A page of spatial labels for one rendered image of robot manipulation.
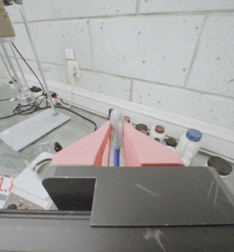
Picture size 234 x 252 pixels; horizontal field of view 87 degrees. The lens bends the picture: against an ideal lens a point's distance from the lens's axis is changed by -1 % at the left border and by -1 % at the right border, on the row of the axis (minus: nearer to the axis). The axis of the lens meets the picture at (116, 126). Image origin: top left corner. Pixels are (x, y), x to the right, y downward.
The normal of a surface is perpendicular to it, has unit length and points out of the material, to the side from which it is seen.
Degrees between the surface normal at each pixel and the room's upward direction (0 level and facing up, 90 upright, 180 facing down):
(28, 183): 0
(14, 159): 0
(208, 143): 90
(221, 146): 90
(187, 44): 90
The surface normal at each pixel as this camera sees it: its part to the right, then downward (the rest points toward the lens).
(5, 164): 0.00, -0.79
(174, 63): -0.52, 0.51
